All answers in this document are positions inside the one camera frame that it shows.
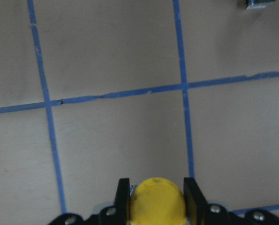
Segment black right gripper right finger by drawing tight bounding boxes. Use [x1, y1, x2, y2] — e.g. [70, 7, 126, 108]
[183, 178, 231, 225]

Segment small black contact block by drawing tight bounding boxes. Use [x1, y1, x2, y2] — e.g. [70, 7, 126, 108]
[246, 0, 276, 10]

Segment yellow push button switch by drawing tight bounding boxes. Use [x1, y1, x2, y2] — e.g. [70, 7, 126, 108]
[129, 177, 187, 225]

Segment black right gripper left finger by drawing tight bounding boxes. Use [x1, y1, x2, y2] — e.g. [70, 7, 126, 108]
[93, 178, 130, 225]

